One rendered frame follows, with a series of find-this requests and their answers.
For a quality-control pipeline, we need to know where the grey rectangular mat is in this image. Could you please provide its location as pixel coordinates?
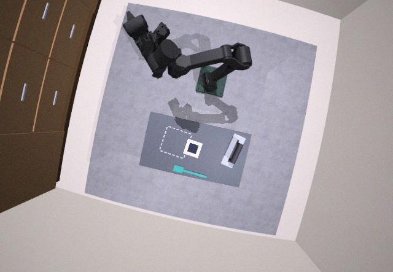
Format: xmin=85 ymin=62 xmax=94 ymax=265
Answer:
xmin=139 ymin=112 xmax=252 ymax=187

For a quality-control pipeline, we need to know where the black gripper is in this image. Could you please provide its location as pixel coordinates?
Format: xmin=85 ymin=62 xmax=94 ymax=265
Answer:
xmin=123 ymin=11 xmax=157 ymax=59

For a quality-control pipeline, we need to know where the beige square tile with dark square centre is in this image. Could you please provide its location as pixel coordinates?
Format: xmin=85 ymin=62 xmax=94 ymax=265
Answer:
xmin=184 ymin=139 xmax=203 ymax=158

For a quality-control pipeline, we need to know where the turquoise flat trowel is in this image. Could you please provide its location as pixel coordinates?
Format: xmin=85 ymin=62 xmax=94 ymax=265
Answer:
xmin=173 ymin=164 xmax=207 ymax=178

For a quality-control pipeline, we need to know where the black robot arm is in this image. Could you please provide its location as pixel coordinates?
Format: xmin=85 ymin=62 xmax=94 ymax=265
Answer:
xmin=146 ymin=22 xmax=252 ymax=92

